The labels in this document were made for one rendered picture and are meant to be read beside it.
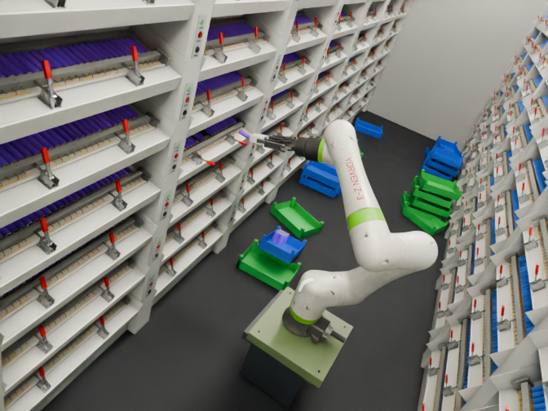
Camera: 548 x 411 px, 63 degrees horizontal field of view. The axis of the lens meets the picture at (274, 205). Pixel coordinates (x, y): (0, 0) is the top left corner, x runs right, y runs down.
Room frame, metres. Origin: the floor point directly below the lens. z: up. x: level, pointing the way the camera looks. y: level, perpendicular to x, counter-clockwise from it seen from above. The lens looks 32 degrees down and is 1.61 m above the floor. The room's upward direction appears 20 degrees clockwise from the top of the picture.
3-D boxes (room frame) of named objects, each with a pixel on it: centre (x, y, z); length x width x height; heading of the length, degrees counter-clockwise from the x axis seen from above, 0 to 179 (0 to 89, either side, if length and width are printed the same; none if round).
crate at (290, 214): (2.49, -0.17, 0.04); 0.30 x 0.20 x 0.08; 51
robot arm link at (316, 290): (1.30, -0.26, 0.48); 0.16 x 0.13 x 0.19; 120
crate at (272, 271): (1.93, -0.08, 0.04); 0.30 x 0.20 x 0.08; 76
